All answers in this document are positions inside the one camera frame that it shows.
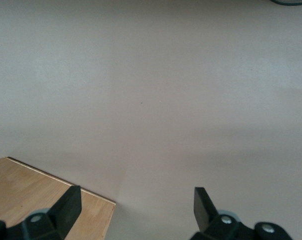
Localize wooden drawer cabinet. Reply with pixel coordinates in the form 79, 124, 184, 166
0, 156, 116, 240

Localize dark round object edge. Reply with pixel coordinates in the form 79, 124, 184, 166
269, 0, 302, 7

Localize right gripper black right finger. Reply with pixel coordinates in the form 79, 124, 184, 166
189, 186, 294, 240

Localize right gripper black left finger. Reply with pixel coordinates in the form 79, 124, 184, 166
0, 185, 82, 240

